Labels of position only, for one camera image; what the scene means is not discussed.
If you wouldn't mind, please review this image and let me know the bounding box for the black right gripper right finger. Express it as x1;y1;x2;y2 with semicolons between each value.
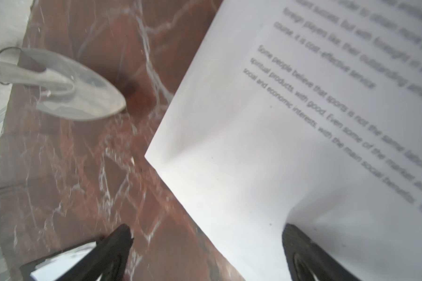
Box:
282;224;359;281

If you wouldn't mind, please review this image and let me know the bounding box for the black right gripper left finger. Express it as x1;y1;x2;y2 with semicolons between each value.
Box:
58;224;134;281

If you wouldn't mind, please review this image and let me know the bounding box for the printed paper sheet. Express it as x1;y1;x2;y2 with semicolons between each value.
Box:
145;1;422;281

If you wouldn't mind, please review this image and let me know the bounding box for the silver metal trowel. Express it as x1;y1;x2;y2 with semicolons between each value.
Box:
0;48;127;121

